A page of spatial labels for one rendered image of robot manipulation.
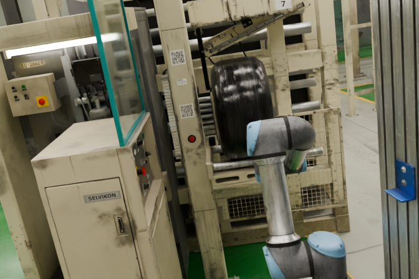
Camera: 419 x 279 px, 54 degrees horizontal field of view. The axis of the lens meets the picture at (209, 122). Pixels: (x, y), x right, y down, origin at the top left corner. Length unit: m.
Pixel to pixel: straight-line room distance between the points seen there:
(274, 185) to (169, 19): 1.12
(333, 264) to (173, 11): 1.40
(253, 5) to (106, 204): 1.37
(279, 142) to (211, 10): 1.22
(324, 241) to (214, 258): 1.25
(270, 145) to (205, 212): 1.14
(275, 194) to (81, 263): 0.91
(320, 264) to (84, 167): 0.94
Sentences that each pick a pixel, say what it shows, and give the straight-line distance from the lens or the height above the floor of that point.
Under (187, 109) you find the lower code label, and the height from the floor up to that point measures 1.22.
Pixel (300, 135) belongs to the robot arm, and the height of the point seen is 1.28.
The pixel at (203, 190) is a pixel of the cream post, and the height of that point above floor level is 0.74.
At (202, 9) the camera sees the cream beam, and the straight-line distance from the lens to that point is 2.43.
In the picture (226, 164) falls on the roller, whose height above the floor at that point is 0.91.
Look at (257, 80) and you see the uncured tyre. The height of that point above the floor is 1.35.
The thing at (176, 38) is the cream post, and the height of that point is 1.60.
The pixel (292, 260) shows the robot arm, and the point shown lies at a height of 0.92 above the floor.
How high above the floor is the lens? 1.73
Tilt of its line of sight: 15 degrees down
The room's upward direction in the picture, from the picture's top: 9 degrees counter-clockwise
